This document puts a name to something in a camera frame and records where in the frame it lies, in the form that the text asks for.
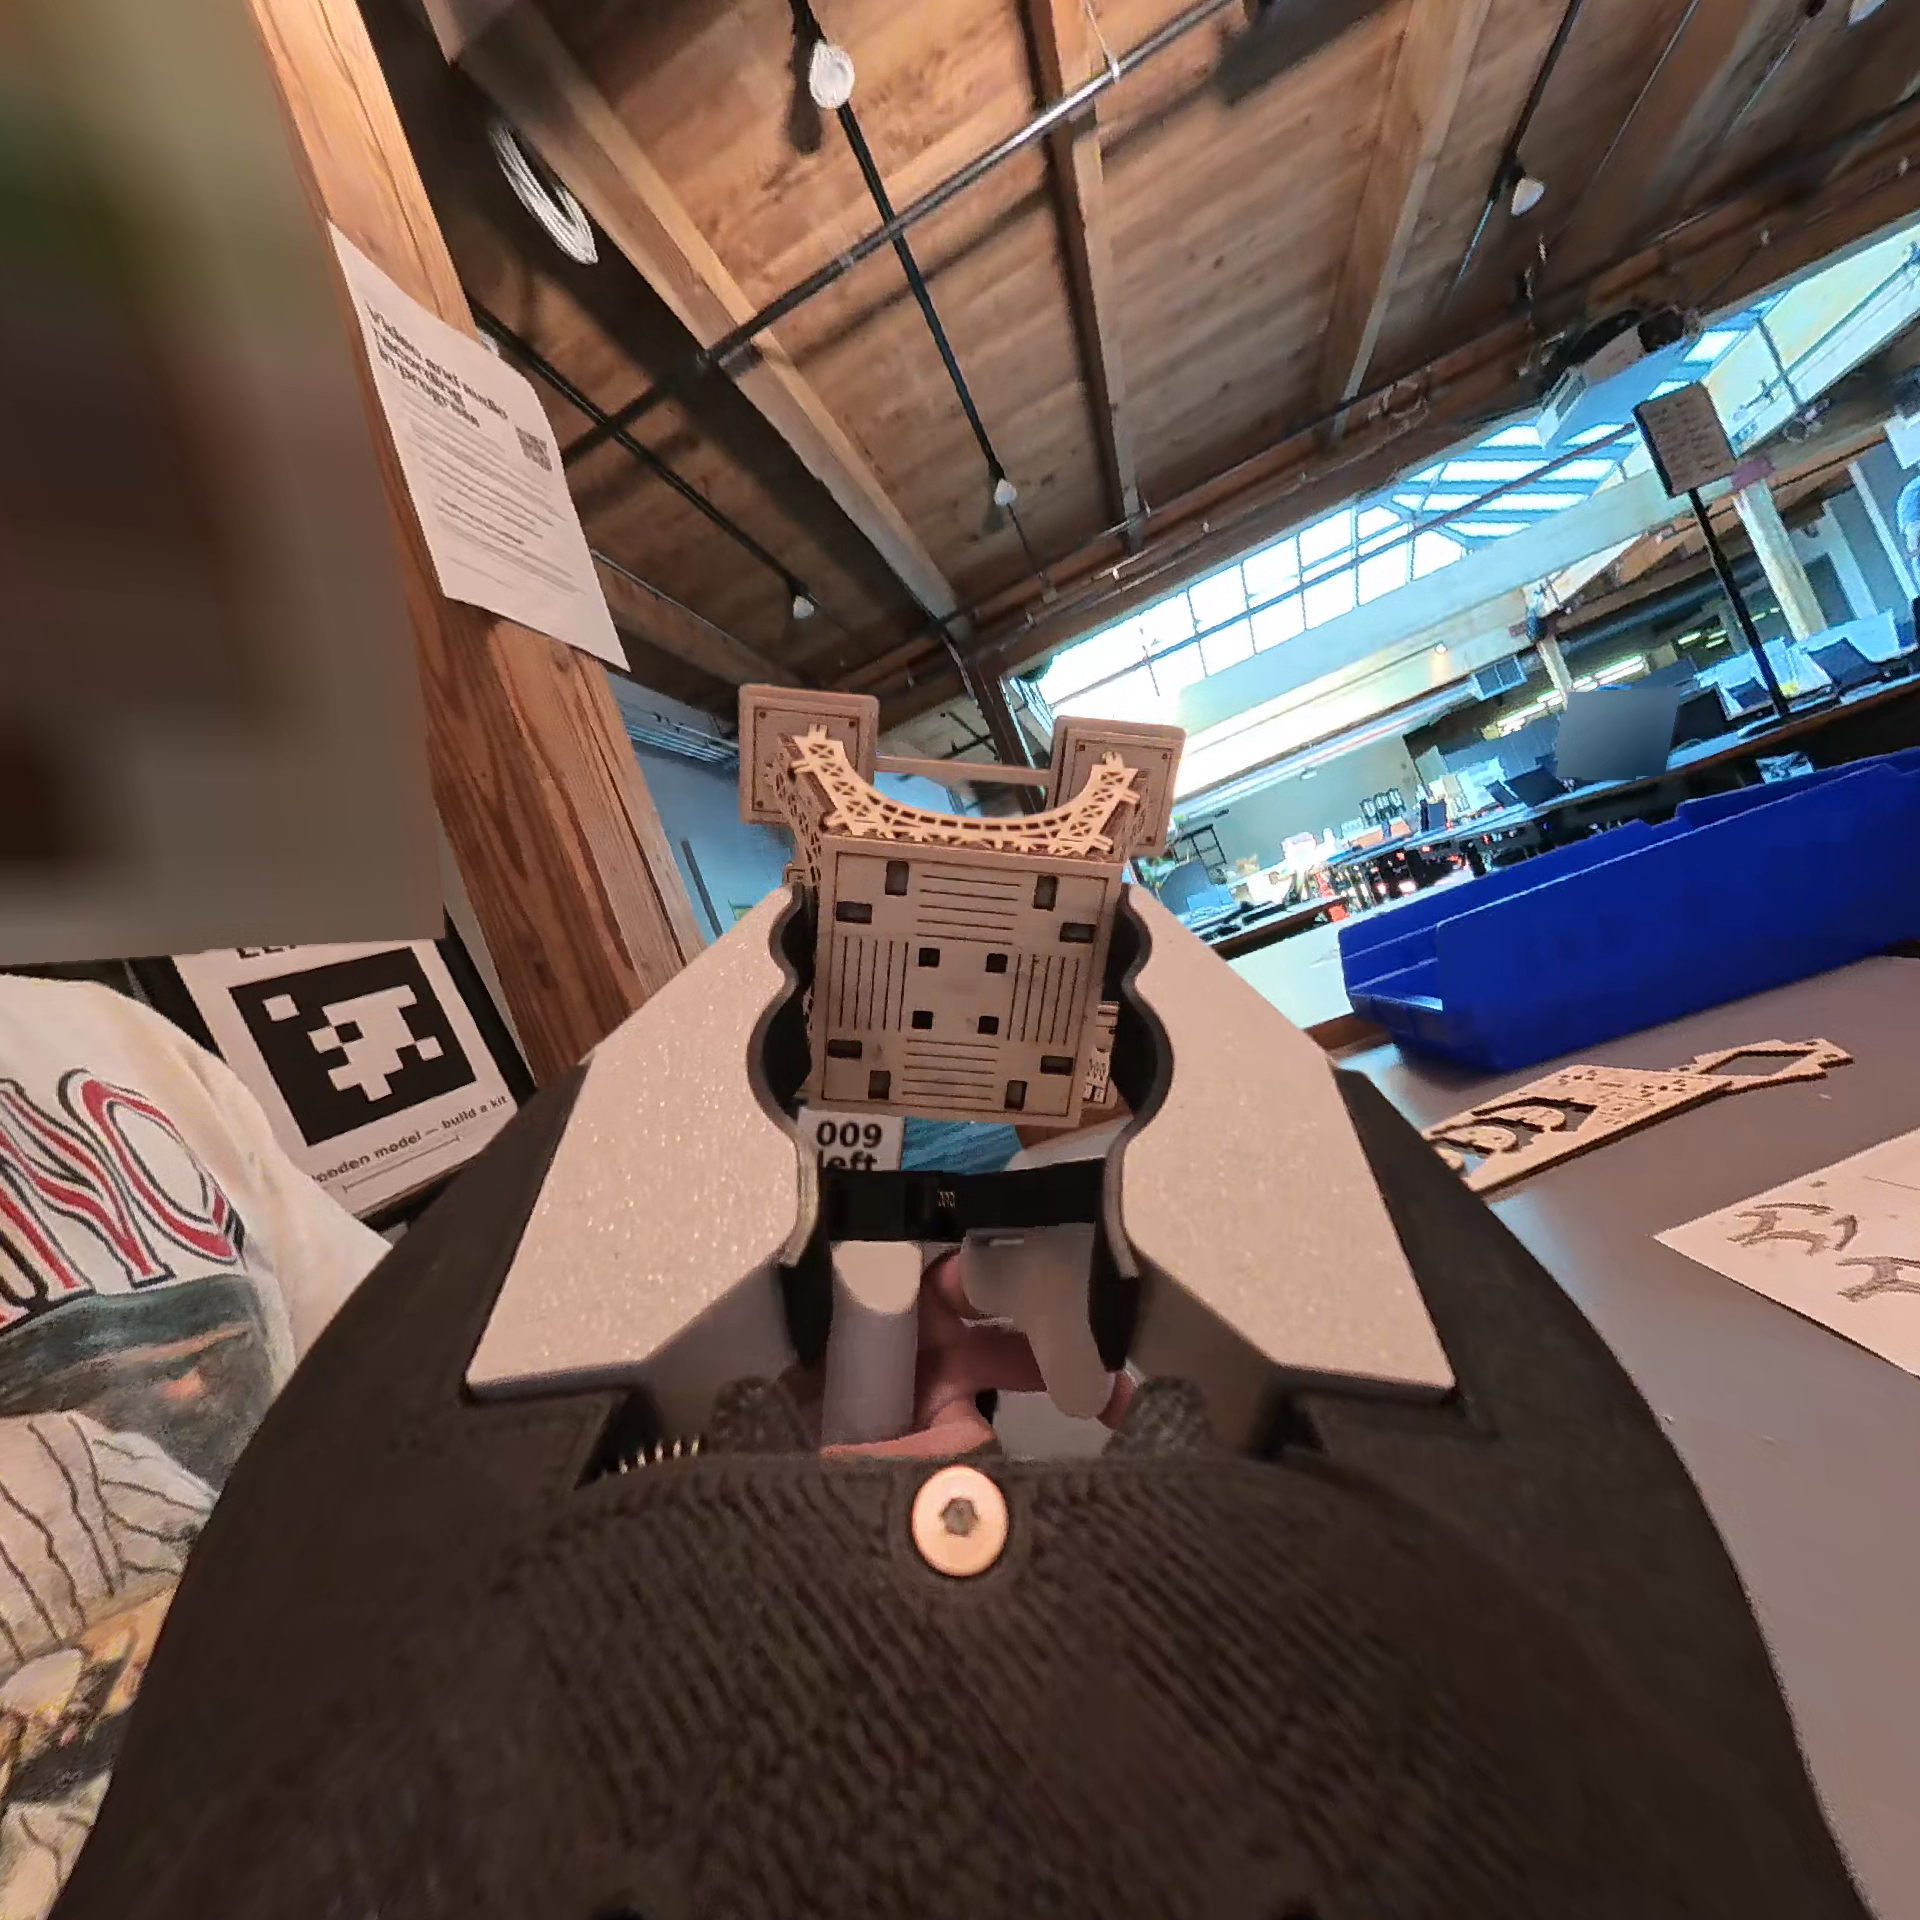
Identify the printed marker card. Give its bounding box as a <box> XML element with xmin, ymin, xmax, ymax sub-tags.
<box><xmin>166</xmin><ymin>937</ymin><xmax>537</xmax><ymax>1220</ymax></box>

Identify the wooden laser-cut parts sheet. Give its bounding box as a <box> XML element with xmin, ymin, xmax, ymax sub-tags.
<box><xmin>1416</xmin><ymin>1035</ymin><xmax>1855</xmax><ymax>1199</ymax></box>

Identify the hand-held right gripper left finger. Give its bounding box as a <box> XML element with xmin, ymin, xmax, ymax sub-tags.
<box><xmin>463</xmin><ymin>883</ymin><xmax>825</xmax><ymax>1404</ymax></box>

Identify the blue plastic bin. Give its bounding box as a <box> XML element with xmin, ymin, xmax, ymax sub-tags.
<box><xmin>1335</xmin><ymin>750</ymin><xmax>1920</xmax><ymax>1076</ymax></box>

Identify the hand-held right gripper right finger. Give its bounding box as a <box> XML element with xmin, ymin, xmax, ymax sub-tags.
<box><xmin>1102</xmin><ymin>883</ymin><xmax>1456</xmax><ymax>1414</ymax></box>

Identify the grey monitor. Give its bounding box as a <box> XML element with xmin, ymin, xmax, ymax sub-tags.
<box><xmin>1552</xmin><ymin>688</ymin><xmax>1684</xmax><ymax>794</ymax></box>

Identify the paper instruction sheet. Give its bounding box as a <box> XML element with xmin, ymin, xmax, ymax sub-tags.
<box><xmin>1655</xmin><ymin>1128</ymin><xmax>1920</xmax><ymax>1379</ymax></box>

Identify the wooden square base frame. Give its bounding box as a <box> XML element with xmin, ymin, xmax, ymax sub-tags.
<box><xmin>737</xmin><ymin>682</ymin><xmax>1185</xmax><ymax>860</ymax></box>

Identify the white cable coil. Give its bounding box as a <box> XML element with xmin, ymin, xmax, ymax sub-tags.
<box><xmin>481</xmin><ymin>120</ymin><xmax>606</xmax><ymax>267</ymax></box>

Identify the white paper notice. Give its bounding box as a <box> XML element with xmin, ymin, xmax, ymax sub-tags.
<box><xmin>327</xmin><ymin>224</ymin><xmax>633</xmax><ymax>673</ymax></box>

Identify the black sign on stand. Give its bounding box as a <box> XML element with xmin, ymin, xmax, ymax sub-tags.
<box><xmin>1631</xmin><ymin>379</ymin><xmax>1796</xmax><ymax>722</ymax></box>

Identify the wooden tower arch model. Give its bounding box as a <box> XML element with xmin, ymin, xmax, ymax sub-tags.
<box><xmin>773</xmin><ymin>724</ymin><xmax>1161</xmax><ymax>1130</ymax></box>

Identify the black lighting track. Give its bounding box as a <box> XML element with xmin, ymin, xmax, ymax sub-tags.
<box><xmin>785</xmin><ymin>0</ymin><xmax>1059</xmax><ymax>602</ymax></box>
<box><xmin>471</xmin><ymin>306</ymin><xmax>819</xmax><ymax>609</ymax></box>

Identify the white ceiling-mounted unit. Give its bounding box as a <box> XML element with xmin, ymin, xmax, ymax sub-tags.
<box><xmin>1529</xmin><ymin>306</ymin><xmax>1705</xmax><ymax>454</ymax></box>

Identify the grey desk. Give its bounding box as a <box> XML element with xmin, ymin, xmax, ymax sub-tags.
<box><xmin>1223</xmin><ymin>944</ymin><xmax>1920</xmax><ymax>1920</ymax></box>

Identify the printed white T-shirt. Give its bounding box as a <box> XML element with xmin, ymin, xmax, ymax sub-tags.
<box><xmin>0</xmin><ymin>971</ymin><xmax>396</xmax><ymax>1848</ymax></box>

